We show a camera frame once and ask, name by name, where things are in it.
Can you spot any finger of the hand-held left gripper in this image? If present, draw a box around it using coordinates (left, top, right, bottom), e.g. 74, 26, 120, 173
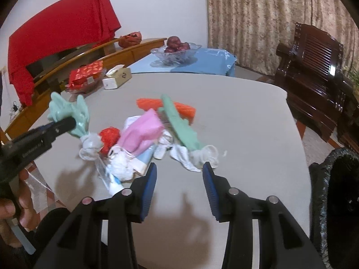
39, 117, 77, 144

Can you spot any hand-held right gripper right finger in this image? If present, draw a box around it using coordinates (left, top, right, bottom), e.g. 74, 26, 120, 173
202, 163, 327, 269

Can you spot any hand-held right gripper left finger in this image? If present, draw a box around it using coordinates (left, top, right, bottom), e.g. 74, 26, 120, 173
26, 163, 158, 269

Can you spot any green rubber glove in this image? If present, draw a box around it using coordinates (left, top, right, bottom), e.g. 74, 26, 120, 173
47, 92, 92, 139
160, 94, 206, 152

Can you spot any white and blue box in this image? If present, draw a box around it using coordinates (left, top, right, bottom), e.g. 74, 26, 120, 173
134, 145, 156, 175

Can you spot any clear plastic bag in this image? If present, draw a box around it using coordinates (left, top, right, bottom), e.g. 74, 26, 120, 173
79, 133, 105, 161

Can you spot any clear plastic wrapper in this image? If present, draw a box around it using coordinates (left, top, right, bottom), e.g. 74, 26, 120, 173
193, 145, 220, 169

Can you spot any white plastic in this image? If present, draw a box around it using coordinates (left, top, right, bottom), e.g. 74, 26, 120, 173
170, 144, 203, 172

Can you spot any small white wrapper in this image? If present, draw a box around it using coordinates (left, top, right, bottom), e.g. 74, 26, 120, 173
153, 134, 175, 161

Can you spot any red foam fruit net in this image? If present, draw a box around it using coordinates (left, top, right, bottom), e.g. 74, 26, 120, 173
99, 127, 122, 155

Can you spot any pink plastic packet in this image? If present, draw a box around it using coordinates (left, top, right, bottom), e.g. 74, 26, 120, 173
116, 109, 165, 156

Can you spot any orange sponge block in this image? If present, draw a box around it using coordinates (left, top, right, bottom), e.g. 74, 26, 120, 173
136, 98, 196, 124

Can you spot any black bagged trash bin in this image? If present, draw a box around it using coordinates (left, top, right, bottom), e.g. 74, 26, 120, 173
309, 147, 359, 269

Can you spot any person's left hand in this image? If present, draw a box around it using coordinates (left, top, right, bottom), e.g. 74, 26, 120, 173
0, 170, 32, 247

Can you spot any wooden television cabinet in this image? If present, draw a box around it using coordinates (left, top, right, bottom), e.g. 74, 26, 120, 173
5, 37, 167, 141

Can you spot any red patterned gift packet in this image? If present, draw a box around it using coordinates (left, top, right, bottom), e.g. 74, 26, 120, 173
69, 61, 105, 88

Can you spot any black television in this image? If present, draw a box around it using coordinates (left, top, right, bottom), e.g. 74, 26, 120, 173
25, 37, 116, 83

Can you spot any beige tissue box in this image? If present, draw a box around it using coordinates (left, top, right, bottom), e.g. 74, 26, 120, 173
102, 65, 132, 90

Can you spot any red cloth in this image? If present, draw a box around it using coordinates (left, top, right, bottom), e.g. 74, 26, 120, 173
8, 0, 122, 106

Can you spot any red mesh bag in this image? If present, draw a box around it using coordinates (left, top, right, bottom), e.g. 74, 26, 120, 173
118, 32, 142, 48

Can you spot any glass fruit bowl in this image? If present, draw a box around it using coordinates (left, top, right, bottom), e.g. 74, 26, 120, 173
151, 43, 202, 68

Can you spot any blue table cloth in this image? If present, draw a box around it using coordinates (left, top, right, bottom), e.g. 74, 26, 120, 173
127, 48, 237, 77

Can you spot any dark wooden side table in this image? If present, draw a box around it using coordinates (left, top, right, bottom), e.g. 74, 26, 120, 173
336, 90, 359, 150

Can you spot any dark wooden chair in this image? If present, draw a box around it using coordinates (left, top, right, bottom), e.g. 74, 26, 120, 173
273, 22, 355, 143

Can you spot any beige patterned curtain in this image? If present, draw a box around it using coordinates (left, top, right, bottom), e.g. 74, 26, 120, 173
206, 0, 351, 77

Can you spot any green potted plant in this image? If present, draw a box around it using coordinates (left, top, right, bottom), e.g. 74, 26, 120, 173
344, 66, 359, 91

